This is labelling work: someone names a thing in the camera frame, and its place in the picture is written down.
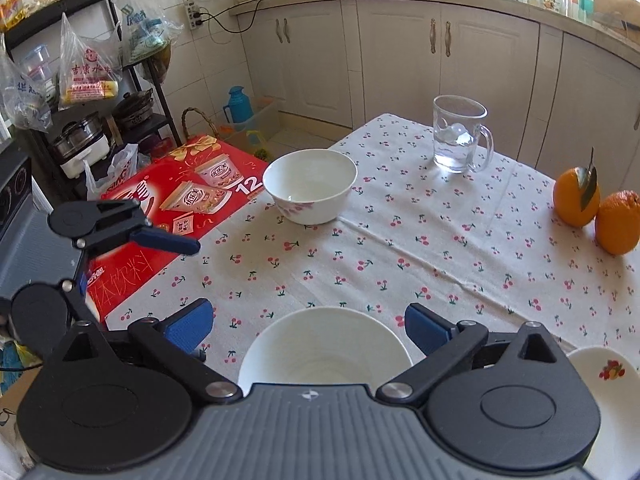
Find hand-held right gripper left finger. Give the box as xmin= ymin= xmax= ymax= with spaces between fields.
xmin=60 ymin=298 xmax=241 ymax=403

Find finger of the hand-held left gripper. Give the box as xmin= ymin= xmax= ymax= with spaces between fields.
xmin=60 ymin=280 xmax=110 ymax=333
xmin=74 ymin=199 xmax=202 ymax=257

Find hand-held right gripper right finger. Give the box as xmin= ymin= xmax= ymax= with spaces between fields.
xmin=376 ymin=303 xmax=568 ymax=404

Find plain white bowl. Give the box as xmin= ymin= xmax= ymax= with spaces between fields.
xmin=238 ymin=306 xmax=414 ymax=396

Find red printed carton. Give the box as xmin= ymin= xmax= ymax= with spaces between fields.
xmin=85 ymin=133 xmax=268 ymax=325

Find black stove appliance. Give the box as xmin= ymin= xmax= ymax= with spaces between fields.
xmin=0 ymin=150 xmax=51 ymax=241

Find white plastic bag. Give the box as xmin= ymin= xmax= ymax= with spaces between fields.
xmin=82 ymin=144 xmax=138 ymax=201

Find cherry-print tablecloth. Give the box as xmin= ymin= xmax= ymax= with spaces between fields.
xmin=105 ymin=112 xmax=640 ymax=401

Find white electric steamer pot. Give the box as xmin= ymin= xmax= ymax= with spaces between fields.
xmin=50 ymin=112 xmax=111 ymax=178

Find cardboard sheet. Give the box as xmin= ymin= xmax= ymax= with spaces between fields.
xmin=0 ymin=370 xmax=36 ymax=461

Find black pot with lid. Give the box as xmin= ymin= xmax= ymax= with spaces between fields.
xmin=112 ymin=89 xmax=156 ymax=131

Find teal thermos jug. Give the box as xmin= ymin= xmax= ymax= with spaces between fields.
xmin=227 ymin=86 xmax=253 ymax=124

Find clear plastic storage box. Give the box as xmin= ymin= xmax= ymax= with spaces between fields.
xmin=220 ymin=95 xmax=281 ymax=146

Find white bowl with pink print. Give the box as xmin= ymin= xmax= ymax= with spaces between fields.
xmin=263 ymin=148 xmax=358 ymax=226

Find clear plastic bag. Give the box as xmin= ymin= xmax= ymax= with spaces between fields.
xmin=0 ymin=35 xmax=53 ymax=133

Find red-print plastic bag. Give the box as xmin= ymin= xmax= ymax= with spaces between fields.
xmin=57 ymin=12 xmax=123 ymax=111

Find orange with leaf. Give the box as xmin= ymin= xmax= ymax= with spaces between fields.
xmin=552 ymin=147 xmax=601 ymax=228

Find clear glass mug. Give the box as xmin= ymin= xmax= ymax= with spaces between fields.
xmin=432 ymin=95 xmax=495 ymax=174

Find small white fruit-print plate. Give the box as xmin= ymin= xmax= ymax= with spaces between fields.
xmin=566 ymin=346 xmax=640 ymax=480

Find blue-print plastic bag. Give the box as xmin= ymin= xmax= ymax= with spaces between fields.
xmin=122 ymin=0 xmax=183 ymax=66

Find black shelf rack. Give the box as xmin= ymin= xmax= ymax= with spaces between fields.
xmin=0 ymin=0 xmax=183 ymax=181

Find white kitchen cabinets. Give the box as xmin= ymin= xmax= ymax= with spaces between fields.
xmin=227 ymin=0 xmax=640 ymax=221

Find wicker basket with handle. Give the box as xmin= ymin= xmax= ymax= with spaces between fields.
xmin=180 ymin=107 xmax=221 ymax=143

